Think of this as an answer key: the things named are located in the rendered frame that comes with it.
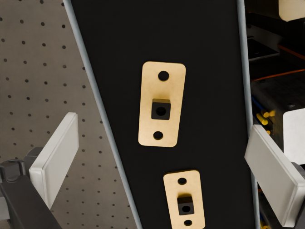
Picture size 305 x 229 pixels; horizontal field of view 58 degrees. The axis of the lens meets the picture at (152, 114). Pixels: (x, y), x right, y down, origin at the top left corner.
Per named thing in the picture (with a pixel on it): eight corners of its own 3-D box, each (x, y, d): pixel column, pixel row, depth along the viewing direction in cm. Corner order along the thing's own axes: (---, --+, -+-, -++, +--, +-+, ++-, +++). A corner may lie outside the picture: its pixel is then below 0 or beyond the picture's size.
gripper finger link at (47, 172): (48, 215, 15) (34, 215, 15) (79, 147, 21) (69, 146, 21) (43, 170, 14) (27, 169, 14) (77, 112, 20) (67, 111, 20)
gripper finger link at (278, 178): (297, 185, 14) (311, 186, 14) (252, 123, 20) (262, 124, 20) (281, 228, 15) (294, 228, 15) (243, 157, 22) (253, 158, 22)
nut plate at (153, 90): (175, 145, 28) (176, 152, 27) (138, 143, 27) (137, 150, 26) (186, 63, 24) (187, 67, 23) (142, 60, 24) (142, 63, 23)
